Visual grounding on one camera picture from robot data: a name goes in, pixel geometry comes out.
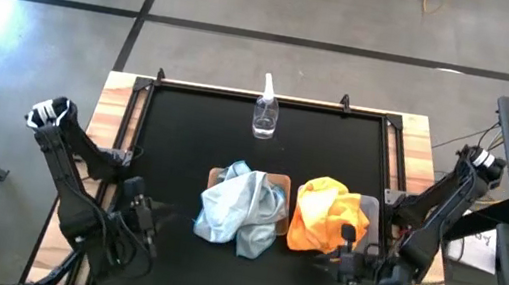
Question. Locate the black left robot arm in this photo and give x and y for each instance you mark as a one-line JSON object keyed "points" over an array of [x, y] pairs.
{"points": [[73, 206]]}

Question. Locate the clear spray bottle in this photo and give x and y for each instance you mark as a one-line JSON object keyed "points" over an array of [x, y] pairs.
{"points": [[265, 119]]}

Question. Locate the white paper sheet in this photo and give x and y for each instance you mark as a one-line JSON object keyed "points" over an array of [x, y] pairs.
{"points": [[476, 251]]}

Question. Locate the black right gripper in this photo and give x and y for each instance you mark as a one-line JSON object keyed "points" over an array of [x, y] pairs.
{"points": [[350, 265]]}

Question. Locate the black frame clamp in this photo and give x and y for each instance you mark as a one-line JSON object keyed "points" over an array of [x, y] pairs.
{"points": [[161, 75], [345, 103]]}

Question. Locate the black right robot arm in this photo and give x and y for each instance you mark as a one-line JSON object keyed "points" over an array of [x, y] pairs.
{"points": [[440, 221]]}

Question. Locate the black table mat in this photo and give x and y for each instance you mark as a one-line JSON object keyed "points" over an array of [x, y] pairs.
{"points": [[186, 127]]}

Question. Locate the clear plastic basket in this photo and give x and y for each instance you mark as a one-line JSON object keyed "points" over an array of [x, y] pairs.
{"points": [[373, 211]]}

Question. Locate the orange plastic basket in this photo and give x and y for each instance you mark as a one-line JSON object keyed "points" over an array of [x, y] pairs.
{"points": [[281, 182]]}

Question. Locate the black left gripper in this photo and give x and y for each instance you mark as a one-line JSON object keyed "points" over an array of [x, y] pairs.
{"points": [[140, 220]]}

